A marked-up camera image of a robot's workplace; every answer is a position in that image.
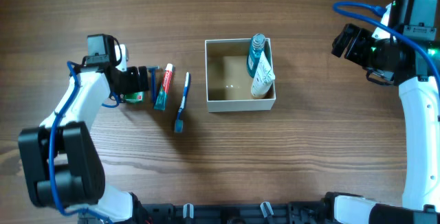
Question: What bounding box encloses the green white soap box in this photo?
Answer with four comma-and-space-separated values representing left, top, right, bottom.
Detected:
123, 91, 144, 104

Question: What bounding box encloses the white lotion tube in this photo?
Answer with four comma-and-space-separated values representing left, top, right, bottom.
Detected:
251, 52, 276, 99

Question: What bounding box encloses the blue Listerine mouthwash bottle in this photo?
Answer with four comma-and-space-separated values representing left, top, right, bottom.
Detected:
246, 34, 266, 78

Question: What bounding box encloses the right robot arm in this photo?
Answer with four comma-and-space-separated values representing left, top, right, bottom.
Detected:
332, 23, 439, 223

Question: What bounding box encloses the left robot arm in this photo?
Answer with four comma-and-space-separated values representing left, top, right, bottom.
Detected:
18, 61, 152, 223

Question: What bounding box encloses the white square container box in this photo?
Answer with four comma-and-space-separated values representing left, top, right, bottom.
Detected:
205, 38, 276, 113

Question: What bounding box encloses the blue disposable razor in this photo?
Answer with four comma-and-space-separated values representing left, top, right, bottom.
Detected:
147, 66, 160, 103

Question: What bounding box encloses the red green toothpaste tube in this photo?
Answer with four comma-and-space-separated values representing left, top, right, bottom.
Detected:
154, 63, 175, 111

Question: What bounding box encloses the blue white toothbrush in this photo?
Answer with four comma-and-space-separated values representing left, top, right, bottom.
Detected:
174, 72, 191, 133

